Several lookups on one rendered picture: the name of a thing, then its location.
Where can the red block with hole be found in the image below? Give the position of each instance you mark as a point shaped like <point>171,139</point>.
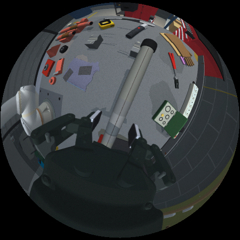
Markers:
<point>47,67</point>

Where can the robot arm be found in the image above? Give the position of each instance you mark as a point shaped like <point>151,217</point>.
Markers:
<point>28,97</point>

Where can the blue box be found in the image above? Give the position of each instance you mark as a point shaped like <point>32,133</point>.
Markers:
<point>41,163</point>

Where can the purple cloth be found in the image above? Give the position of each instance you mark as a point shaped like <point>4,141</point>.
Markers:
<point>82,80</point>

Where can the grey curved metal bar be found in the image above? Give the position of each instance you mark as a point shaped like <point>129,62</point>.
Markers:
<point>127,19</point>

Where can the red round knob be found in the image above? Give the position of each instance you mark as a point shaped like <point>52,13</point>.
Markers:
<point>52,80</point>

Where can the brown work glove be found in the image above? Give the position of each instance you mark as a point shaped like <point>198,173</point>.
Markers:
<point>176,44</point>

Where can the black round disc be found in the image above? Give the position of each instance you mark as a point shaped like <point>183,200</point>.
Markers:
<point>63,49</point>

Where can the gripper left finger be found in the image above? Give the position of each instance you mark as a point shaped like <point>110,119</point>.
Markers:
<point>56,123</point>

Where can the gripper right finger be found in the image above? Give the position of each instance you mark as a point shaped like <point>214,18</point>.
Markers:
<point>134,131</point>

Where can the orange-red flat block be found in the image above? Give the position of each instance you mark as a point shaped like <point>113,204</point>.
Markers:
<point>59,65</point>

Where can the grey mounting plate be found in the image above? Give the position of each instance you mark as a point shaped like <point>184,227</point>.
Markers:
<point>56,97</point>

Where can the red tool cabinet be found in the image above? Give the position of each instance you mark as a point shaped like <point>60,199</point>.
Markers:
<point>206,56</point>
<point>142,11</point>

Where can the white power strip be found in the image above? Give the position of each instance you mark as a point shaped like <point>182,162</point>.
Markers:
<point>192,97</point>

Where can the grey abrasive pad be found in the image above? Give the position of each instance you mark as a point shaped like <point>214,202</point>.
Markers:
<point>67,75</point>
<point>85,70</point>

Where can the yellow tape measure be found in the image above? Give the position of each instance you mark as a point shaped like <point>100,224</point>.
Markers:
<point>106,24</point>

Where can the red wedge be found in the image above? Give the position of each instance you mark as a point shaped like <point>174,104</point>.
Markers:
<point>53,50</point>

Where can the yellow cloth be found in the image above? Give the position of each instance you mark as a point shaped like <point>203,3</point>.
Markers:
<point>196,57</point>

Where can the black utility knife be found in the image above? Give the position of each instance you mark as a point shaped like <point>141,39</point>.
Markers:
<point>134,32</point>

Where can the grey storage vee block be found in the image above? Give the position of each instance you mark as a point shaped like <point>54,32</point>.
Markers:
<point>133,51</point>
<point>93,42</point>

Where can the cardboard box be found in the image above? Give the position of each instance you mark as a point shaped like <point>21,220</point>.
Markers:
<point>176,25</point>

